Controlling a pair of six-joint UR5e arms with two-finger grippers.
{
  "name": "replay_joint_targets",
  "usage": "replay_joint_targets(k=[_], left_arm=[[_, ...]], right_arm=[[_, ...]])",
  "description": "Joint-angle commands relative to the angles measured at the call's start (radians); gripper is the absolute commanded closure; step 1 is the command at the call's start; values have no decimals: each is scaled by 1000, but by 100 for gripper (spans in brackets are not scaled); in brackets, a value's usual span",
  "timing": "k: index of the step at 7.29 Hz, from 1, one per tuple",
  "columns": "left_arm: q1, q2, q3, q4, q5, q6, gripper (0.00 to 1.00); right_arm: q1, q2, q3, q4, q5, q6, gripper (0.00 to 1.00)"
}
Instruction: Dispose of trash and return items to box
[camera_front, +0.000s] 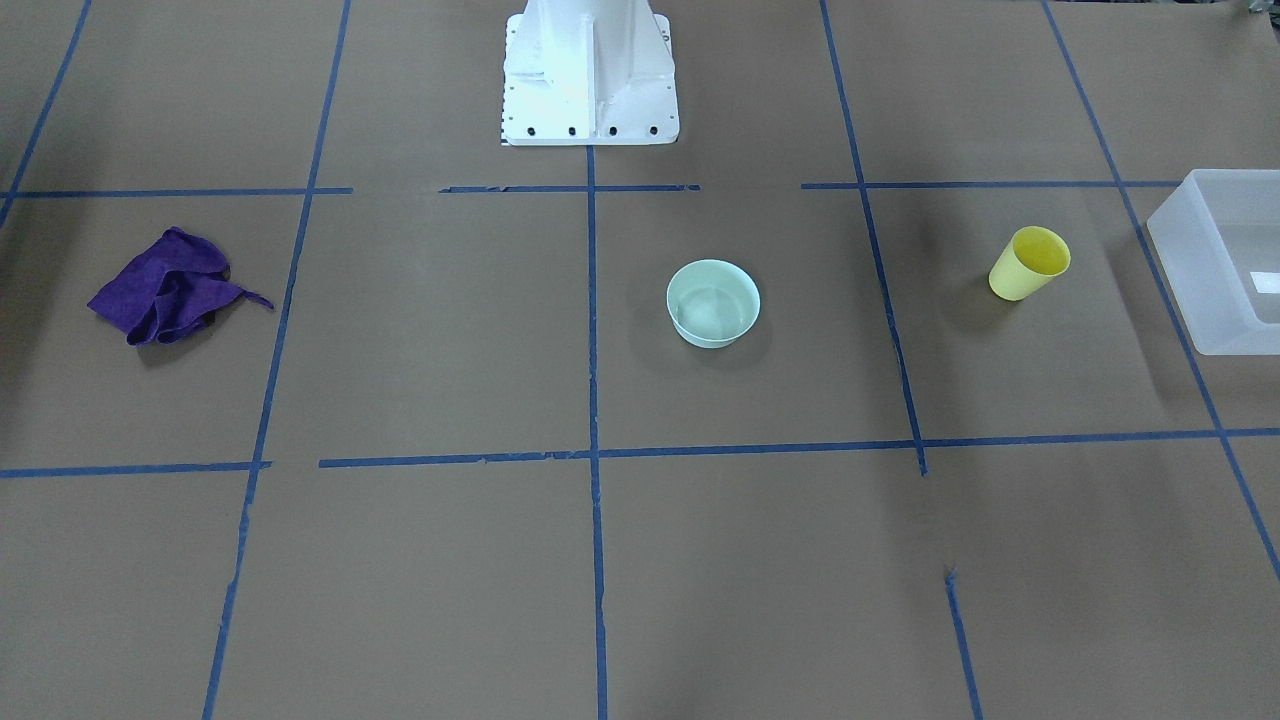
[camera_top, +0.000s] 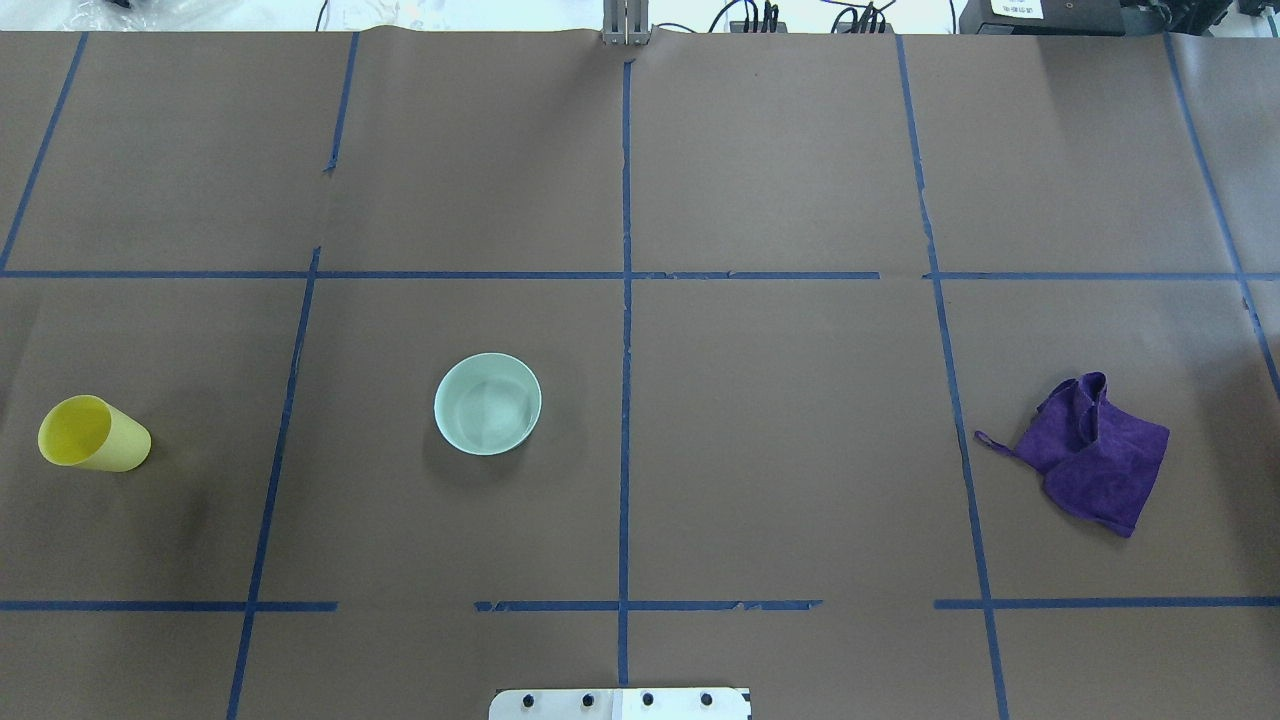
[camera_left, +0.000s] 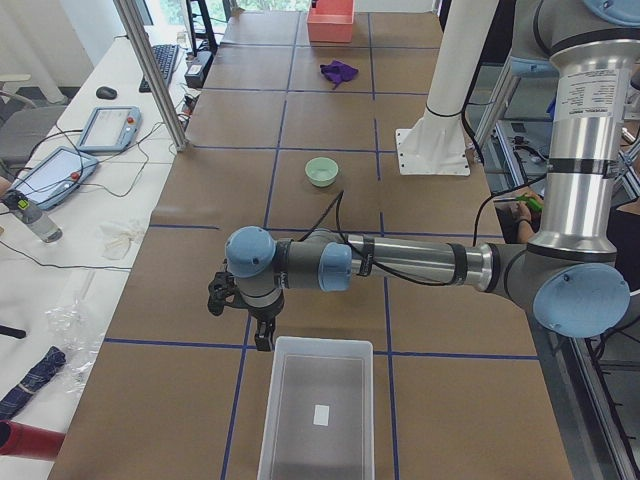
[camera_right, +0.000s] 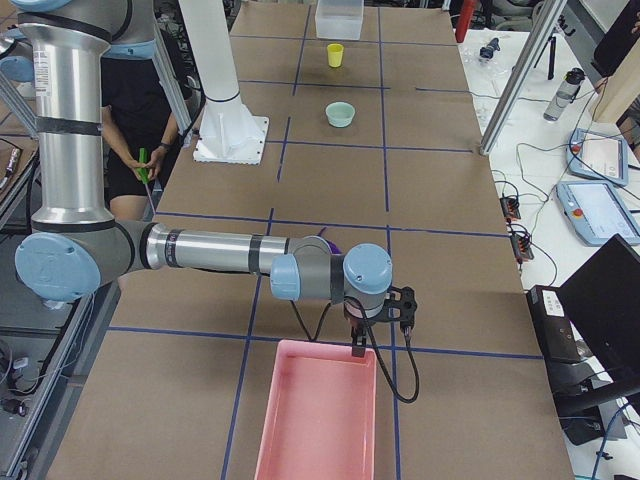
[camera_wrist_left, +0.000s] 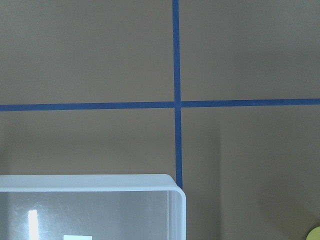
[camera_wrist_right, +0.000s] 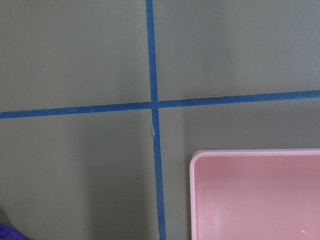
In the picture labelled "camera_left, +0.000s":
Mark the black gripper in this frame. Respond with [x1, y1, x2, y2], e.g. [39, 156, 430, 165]
[249, 305, 280, 351]

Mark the light green ceramic bowl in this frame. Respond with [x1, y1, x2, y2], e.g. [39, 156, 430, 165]
[305, 157, 339, 188]

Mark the purple cloth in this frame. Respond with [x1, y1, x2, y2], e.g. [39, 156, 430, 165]
[320, 60, 359, 90]

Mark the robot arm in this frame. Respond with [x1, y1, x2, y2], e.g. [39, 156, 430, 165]
[208, 1, 639, 351]

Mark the white label in box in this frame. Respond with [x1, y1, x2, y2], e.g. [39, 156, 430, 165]
[313, 404, 330, 427]

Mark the clear plastic storage box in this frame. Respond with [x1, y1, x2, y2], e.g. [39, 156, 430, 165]
[257, 336, 375, 479]

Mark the black power box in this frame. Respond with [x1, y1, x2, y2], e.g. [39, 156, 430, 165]
[184, 51, 214, 89]

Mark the crumpled white tissue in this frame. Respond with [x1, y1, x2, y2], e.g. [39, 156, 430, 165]
[99, 220, 146, 260]

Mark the crumpled clear plastic wrap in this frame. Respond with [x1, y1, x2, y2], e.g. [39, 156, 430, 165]
[45, 270, 106, 397]

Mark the folded blue umbrella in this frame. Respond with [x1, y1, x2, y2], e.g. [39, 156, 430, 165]
[1, 346, 66, 420]

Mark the upper teach pendant tablet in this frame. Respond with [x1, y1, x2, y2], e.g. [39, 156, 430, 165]
[77, 106, 141, 155]

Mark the teach pendant tablet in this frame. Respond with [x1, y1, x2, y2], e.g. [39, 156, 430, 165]
[12, 147, 98, 210]
[77, 106, 141, 155]

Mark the lower teach pendant tablet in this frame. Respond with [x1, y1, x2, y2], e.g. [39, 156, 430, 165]
[12, 147, 98, 210]

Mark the red cylinder object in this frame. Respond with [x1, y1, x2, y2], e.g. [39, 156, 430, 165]
[1, 420, 65, 461]

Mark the seated person in black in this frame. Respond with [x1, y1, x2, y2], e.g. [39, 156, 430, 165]
[495, 201, 639, 292]

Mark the clear water bottle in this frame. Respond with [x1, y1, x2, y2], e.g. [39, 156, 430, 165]
[1, 189, 63, 243]

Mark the black computer mouse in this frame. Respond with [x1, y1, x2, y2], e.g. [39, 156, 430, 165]
[95, 86, 118, 100]

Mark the black keyboard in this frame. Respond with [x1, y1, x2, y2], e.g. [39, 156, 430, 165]
[152, 44, 180, 86]

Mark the pink plastic bin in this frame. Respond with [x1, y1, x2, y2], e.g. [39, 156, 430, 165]
[307, 0, 354, 43]

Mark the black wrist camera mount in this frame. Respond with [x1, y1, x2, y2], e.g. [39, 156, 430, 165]
[207, 271, 243, 316]

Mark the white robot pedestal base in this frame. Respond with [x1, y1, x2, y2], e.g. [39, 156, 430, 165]
[396, 0, 499, 176]

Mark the aluminium frame post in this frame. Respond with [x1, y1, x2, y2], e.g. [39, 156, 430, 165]
[113, 0, 187, 152]

